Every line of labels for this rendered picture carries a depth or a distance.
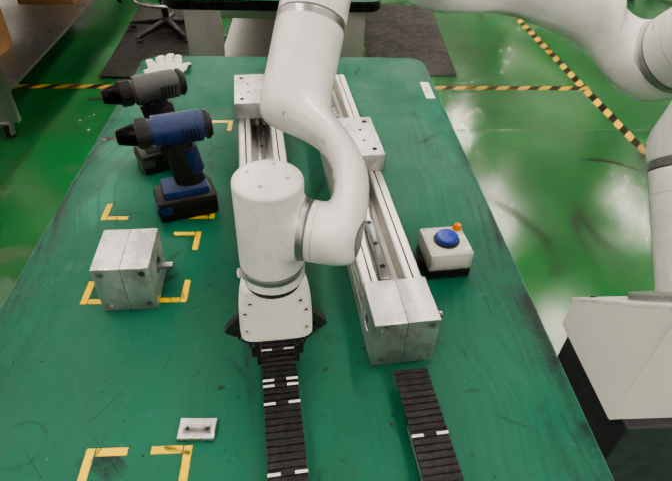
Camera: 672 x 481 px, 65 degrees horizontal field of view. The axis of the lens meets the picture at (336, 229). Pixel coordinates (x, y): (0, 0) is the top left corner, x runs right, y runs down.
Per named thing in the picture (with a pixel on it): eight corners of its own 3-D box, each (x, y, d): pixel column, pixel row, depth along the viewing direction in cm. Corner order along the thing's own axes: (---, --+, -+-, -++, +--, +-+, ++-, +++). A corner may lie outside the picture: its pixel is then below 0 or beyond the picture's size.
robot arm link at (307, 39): (400, 48, 71) (359, 273, 67) (285, 35, 73) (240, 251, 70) (399, 12, 62) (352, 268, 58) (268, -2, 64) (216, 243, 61)
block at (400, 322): (447, 357, 84) (457, 318, 78) (370, 366, 82) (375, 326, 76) (430, 314, 91) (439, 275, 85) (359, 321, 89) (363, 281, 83)
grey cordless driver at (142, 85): (201, 163, 125) (187, 74, 111) (114, 186, 117) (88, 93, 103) (190, 148, 130) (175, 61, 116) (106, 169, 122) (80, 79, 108)
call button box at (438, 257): (468, 277, 98) (475, 251, 94) (417, 281, 97) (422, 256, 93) (454, 248, 104) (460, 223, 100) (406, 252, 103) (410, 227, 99)
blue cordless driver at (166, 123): (225, 212, 111) (212, 118, 97) (125, 232, 105) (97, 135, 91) (217, 192, 116) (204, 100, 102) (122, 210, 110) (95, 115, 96)
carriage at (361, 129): (382, 181, 111) (385, 153, 107) (330, 184, 110) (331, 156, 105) (367, 142, 123) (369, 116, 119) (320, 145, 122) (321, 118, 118)
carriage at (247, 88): (283, 127, 128) (282, 101, 123) (236, 129, 126) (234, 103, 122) (278, 97, 140) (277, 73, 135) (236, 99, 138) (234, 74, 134)
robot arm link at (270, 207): (318, 245, 71) (252, 233, 73) (319, 161, 63) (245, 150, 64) (300, 288, 65) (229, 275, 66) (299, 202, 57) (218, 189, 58)
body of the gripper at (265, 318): (234, 294, 67) (241, 350, 74) (314, 288, 68) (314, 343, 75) (233, 254, 72) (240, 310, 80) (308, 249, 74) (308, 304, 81)
